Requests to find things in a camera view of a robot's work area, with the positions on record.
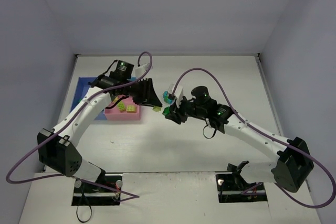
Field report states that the yellow printed lego brick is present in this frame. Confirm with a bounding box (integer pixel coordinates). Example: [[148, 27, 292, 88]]
[[126, 105, 137, 113]]

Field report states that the teal green lego stack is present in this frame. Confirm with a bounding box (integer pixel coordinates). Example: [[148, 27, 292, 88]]
[[162, 91, 173, 104]]

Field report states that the lime green lego brick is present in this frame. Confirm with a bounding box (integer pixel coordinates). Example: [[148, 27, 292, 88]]
[[117, 102, 127, 112]]

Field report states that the green yellow teal lego cluster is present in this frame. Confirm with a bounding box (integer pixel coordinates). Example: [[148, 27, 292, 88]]
[[162, 106, 171, 116]]

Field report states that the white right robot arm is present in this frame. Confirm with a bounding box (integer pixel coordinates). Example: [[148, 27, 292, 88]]
[[163, 86, 314, 193]]

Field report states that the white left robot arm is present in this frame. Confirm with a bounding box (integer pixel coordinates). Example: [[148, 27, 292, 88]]
[[37, 60, 162, 184]]

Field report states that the pink plastic bin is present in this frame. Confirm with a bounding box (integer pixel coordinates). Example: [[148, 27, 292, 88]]
[[103, 95, 141, 121]]

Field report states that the blue plastic bin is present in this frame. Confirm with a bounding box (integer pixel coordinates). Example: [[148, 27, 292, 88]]
[[70, 77, 95, 111]]

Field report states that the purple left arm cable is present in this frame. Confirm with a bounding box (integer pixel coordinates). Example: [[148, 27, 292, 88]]
[[5, 51, 154, 199]]

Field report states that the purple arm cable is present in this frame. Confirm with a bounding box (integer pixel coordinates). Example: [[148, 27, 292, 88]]
[[5, 51, 154, 199], [173, 68, 336, 209]]

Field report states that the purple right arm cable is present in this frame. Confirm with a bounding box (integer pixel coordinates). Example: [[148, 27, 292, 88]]
[[173, 68, 336, 209]]

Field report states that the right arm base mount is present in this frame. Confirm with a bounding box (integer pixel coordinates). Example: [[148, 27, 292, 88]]
[[215, 173, 268, 204]]

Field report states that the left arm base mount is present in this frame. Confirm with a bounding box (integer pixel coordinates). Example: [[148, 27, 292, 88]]
[[71, 174, 122, 206]]

